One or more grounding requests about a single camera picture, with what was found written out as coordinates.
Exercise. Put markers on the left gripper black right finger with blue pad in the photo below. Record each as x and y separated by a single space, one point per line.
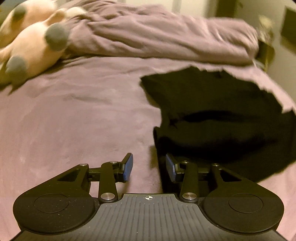
227 199

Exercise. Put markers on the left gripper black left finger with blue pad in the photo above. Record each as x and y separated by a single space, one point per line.
72 198

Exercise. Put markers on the black garment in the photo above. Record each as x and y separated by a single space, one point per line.
213 117

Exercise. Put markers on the mauve bed sheet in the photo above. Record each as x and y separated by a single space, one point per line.
90 110

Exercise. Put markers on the small wooden side table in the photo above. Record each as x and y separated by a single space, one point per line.
265 55

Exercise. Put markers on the pink plush toy grey feet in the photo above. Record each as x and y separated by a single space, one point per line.
33 39

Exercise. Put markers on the items on side table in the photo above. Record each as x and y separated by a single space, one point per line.
265 29

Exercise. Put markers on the mauve crumpled duvet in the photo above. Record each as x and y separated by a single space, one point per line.
114 29

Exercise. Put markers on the dark wall television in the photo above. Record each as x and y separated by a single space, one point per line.
288 30

